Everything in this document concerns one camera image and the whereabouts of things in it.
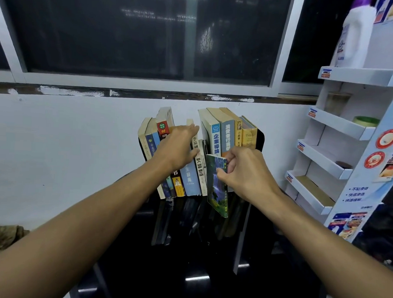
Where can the person's left forearm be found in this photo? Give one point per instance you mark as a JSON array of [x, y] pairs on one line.
[[69, 239]]

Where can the grey cover book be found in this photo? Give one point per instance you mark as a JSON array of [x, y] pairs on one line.
[[143, 135]]

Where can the white bottle with purple cap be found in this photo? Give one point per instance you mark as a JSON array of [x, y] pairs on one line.
[[354, 40]]

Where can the person's right forearm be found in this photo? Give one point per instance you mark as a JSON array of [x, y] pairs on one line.
[[331, 257]]

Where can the green tape roll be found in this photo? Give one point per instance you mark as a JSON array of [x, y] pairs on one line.
[[366, 121]]

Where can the round black table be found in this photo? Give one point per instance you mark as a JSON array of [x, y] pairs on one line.
[[195, 251]]

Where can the clear glass cup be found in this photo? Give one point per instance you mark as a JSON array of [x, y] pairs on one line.
[[337, 103]]

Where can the small dark brown lid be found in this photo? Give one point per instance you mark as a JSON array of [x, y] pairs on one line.
[[344, 165]]

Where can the person's left hand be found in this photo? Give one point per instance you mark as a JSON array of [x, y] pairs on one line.
[[175, 149]]

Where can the large grey-teal book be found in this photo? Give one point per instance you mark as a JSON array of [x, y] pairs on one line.
[[228, 132]]

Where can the brown crumpled rag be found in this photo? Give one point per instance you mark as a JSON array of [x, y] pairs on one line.
[[2, 239]]

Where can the Van Gogh cover handbook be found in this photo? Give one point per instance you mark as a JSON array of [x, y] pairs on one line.
[[249, 136]]

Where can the yellow book with blue spine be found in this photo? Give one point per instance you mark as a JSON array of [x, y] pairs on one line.
[[149, 145]]

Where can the white cardboard display stand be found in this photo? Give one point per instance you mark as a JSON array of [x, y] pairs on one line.
[[332, 166]]

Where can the green landscape cover book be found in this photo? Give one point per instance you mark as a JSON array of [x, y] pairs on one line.
[[217, 190]]

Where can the Understanding Business textbook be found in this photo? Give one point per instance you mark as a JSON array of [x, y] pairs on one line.
[[215, 135]]

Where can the aluminium frame window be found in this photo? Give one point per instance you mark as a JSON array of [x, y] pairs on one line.
[[156, 35]]

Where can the orange illustrated cover book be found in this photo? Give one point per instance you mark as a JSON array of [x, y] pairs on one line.
[[163, 126]]

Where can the row of books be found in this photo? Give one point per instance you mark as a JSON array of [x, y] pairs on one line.
[[260, 138]]

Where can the cream book with barcode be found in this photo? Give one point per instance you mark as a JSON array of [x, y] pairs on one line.
[[200, 175]]

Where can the person's right hand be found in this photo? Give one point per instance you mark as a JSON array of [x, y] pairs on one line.
[[250, 175]]

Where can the yellow book with black characters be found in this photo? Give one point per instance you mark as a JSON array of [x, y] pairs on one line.
[[238, 133]]

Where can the lavender Hanyu Pinyin dictionary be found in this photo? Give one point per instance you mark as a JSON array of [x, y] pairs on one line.
[[190, 182]]

